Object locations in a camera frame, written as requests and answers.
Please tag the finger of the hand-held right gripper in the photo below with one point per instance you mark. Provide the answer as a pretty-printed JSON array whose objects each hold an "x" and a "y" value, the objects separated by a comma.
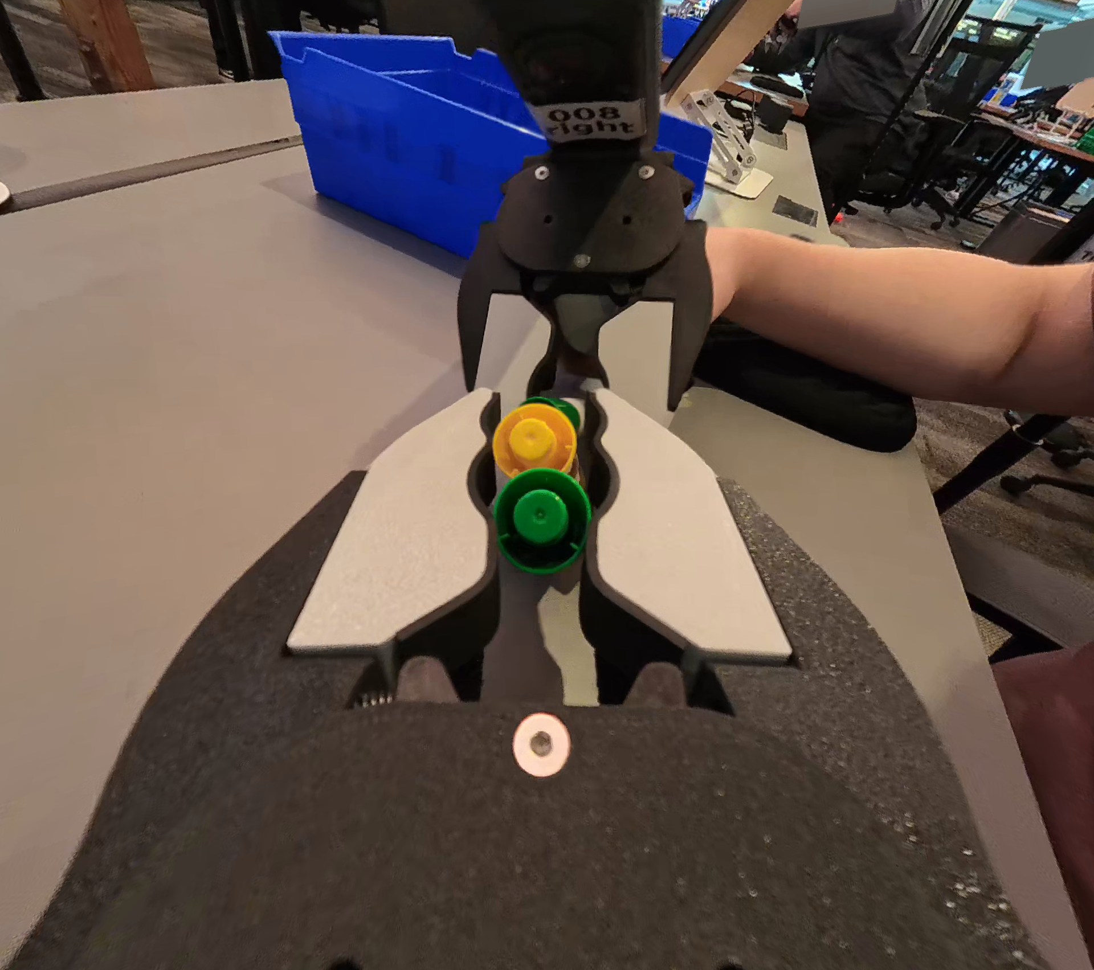
[
  {"x": 513, "y": 338},
  {"x": 641, "y": 355}
]

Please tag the small blue plastic bin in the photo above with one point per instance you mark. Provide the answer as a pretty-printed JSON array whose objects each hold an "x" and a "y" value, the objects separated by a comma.
[{"x": 679, "y": 34}]

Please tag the large blue plastic bin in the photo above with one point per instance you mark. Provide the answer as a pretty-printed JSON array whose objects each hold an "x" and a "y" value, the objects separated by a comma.
[{"x": 385, "y": 133}]

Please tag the tan-backed monitor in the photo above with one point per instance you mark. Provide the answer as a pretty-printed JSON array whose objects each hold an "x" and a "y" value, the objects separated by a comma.
[{"x": 743, "y": 13}]

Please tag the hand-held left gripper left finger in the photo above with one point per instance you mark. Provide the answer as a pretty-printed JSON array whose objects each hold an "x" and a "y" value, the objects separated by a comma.
[{"x": 402, "y": 534}]

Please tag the black keyboard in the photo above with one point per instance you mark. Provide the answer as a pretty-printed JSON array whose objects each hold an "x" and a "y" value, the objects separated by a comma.
[{"x": 778, "y": 84}]

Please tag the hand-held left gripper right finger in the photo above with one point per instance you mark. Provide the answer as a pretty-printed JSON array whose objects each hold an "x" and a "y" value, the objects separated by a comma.
[{"x": 675, "y": 543}]

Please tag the white monitor stand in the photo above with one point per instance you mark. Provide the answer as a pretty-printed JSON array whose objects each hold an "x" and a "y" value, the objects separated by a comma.
[{"x": 726, "y": 141}]

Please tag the person's right forearm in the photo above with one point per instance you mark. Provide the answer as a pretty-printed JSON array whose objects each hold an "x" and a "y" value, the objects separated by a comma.
[{"x": 897, "y": 321}]

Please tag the yellow highlighter marker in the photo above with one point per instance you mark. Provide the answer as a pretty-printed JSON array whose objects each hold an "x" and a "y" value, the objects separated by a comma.
[{"x": 532, "y": 436}]

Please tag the person's maroon clothing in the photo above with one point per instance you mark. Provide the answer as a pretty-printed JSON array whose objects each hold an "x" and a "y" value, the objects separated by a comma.
[{"x": 1051, "y": 773}]

